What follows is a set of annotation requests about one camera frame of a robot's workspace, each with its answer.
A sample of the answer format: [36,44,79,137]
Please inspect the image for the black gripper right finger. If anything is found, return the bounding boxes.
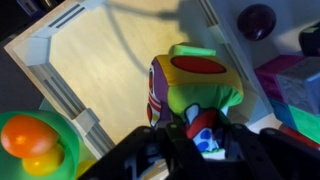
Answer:
[223,124,283,180]

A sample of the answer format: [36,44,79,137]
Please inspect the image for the lime green plastic block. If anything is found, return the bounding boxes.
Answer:
[169,44,216,56]

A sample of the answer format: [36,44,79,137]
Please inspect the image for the pink grey plush cube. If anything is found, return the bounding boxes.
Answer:
[254,55,320,143]

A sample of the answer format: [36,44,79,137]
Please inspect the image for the orange toy fruit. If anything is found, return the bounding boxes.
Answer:
[1,114,59,158]

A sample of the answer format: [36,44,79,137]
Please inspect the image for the colourful square plush cube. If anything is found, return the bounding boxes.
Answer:
[147,55,244,160]

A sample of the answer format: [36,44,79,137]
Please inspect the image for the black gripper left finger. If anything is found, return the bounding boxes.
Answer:
[166,123,207,180]

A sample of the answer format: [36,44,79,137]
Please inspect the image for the green bowl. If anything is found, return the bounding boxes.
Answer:
[0,110,80,180]

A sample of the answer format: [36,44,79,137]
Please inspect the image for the yellow toy fruit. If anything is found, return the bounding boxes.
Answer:
[22,144,64,176]

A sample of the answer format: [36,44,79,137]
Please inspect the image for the yellow round object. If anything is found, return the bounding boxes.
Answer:
[75,160,95,179]

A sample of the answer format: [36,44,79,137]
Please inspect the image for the dark red plum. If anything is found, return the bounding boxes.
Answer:
[237,4,277,41]

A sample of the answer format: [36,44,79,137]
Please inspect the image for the wooden box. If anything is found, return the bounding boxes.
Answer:
[5,0,270,158]

